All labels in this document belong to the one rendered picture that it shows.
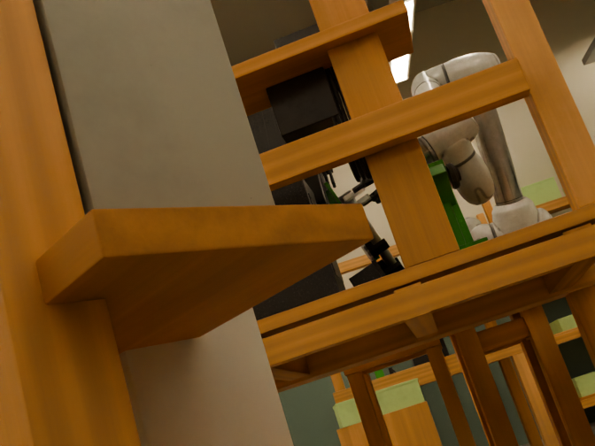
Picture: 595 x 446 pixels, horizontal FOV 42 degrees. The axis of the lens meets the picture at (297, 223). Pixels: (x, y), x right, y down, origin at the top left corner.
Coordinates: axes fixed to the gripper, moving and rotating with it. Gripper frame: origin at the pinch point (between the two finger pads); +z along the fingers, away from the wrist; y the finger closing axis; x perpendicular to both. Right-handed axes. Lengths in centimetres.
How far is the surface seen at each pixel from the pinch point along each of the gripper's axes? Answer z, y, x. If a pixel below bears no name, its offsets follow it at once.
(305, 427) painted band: 150, -386, -379
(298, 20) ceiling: -71, -112, -584
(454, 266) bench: -9, -2, 53
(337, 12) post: -23, 50, 0
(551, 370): -22, -89, 14
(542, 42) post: -59, 23, 28
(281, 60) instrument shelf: -3, 50, 6
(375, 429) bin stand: 37, -71, 10
